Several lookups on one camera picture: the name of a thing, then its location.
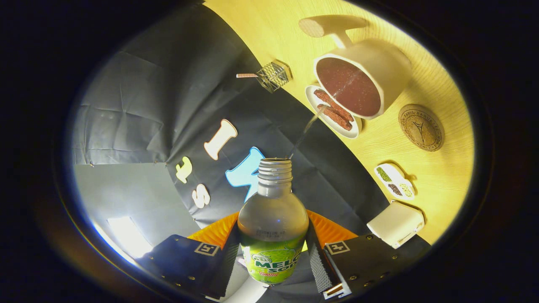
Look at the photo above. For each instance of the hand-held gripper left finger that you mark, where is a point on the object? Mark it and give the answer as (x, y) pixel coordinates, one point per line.
(181, 256)

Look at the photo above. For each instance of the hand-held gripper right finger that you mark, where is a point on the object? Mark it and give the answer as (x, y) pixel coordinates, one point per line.
(370, 256)

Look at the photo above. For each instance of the silver green juice bottle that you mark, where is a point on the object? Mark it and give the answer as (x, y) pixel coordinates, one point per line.
(273, 210)

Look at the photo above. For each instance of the round cork coaster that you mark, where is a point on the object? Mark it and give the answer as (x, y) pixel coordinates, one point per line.
(421, 127)

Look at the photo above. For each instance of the white toaster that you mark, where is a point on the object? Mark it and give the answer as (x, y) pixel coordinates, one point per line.
(396, 223)

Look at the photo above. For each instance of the white divided dish with beans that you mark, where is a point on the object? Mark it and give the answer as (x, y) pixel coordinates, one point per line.
(393, 172)

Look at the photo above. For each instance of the wooden table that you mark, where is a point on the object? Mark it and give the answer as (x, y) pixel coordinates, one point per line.
(438, 176)

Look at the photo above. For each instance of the brown meat slice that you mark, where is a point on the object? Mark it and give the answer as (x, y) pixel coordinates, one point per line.
(334, 118)
(332, 103)

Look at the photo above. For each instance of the black backdrop cloth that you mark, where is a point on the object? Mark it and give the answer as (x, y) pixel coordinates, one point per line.
(168, 105)

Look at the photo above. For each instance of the white round plate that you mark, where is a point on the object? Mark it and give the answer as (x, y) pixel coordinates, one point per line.
(312, 96)

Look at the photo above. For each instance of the pink striped straw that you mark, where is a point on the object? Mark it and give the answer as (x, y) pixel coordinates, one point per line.
(246, 75)

